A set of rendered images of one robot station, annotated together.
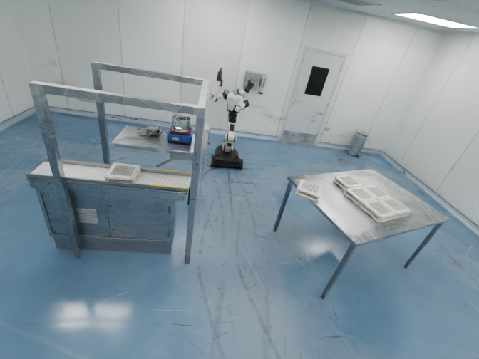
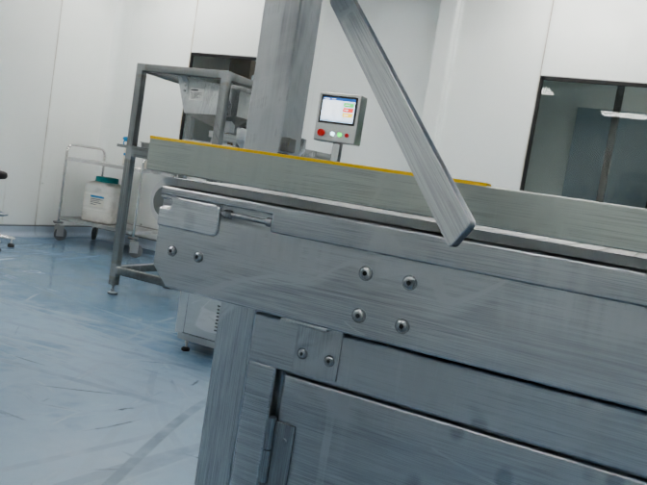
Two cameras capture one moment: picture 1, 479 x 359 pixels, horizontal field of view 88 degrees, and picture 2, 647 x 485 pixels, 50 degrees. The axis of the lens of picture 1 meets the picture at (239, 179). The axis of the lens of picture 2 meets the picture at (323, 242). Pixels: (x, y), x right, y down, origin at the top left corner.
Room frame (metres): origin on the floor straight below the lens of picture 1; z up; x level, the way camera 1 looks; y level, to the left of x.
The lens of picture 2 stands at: (2.57, 1.05, 0.93)
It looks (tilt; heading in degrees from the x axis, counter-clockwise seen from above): 5 degrees down; 216
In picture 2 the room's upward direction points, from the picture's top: 9 degrees clockwise
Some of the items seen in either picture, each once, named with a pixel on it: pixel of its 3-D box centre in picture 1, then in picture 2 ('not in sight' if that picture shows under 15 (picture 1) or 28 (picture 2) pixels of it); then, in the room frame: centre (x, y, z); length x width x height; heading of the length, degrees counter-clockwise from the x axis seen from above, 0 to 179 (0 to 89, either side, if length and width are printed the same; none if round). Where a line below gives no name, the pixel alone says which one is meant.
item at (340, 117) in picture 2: not in sight; (333, 156); (-0.29, -1.06, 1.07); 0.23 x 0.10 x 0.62; 101
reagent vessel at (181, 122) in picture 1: (181, 118); not in sight; (1.98, 0.58, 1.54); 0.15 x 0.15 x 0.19
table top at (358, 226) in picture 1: (366, 198); not in sight; (2.50, -1.48, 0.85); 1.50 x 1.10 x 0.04; 120
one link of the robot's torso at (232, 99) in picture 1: (236, 102); not in sight; (4.38, 0.33, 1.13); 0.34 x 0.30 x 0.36; 56
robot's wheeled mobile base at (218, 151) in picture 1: (227, 152); not in sight; (4.31, 0.34, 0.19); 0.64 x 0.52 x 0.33; 11
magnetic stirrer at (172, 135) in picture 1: (180, 133); not in sight; (1.99, 0.58, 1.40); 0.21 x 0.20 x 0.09; 11
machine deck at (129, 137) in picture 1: (157, 140); not in sight; (1.91, 0.75, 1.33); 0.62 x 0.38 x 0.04; 101
